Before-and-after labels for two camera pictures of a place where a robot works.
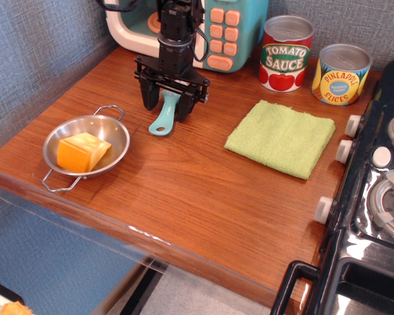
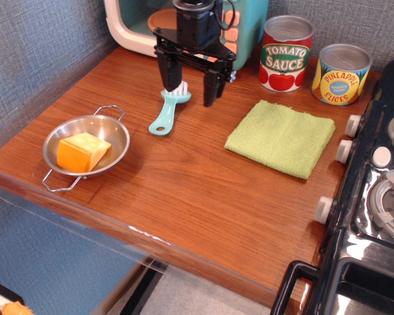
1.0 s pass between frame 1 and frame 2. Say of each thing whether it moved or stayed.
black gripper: moved
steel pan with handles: stayed
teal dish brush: stayed
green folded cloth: stayed
